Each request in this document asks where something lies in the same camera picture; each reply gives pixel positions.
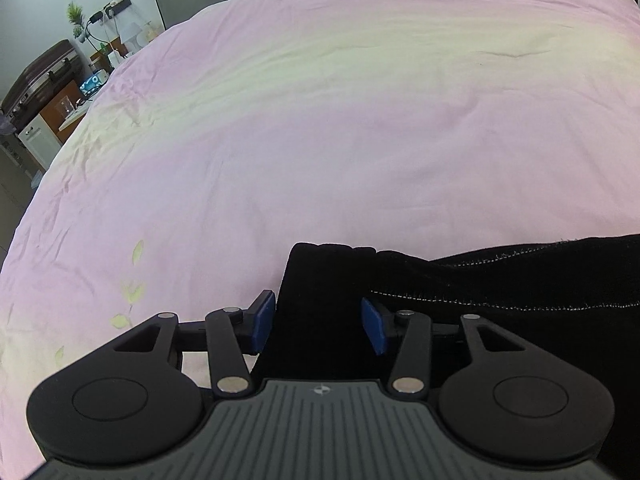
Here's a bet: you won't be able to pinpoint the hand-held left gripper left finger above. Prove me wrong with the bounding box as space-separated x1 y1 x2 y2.
115 289 277 397

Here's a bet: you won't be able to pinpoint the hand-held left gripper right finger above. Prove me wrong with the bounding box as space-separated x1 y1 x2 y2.
361 296 530 396

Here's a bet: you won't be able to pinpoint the black pants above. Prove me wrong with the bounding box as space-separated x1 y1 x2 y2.
252 233 640 480

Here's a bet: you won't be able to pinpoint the pink floral bed cover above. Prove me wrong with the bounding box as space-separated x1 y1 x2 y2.
0 0 640 466

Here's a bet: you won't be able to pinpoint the white cabinet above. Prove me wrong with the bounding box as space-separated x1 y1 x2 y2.
17 112 63 171

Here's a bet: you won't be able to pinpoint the blue glowing device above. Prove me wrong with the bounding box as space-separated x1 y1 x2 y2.
80 71 108 95

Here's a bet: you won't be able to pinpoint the wooden nightstand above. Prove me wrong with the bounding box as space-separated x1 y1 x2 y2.
40 67 111 143

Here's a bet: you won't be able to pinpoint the white table lamp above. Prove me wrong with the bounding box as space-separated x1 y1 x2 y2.
120 22 143 56

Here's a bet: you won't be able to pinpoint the dark purple suitcase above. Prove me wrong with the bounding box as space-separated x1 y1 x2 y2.
1 40 84 129

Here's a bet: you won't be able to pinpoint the green potted plant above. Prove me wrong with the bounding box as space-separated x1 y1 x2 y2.
66 1 86 43

